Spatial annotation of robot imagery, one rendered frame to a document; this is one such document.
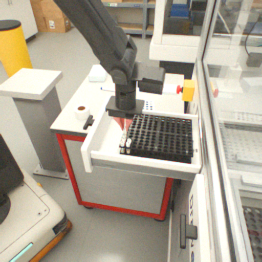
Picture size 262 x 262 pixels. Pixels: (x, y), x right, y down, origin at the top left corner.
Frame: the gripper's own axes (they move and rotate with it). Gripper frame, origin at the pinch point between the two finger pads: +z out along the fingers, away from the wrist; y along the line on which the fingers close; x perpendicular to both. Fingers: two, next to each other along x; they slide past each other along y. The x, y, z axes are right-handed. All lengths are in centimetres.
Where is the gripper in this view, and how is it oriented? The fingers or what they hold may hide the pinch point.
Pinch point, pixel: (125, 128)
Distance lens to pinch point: 66.1
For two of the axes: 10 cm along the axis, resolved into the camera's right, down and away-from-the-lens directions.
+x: -2.1, 6.7, -7.1
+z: -0.2, 7.2, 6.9
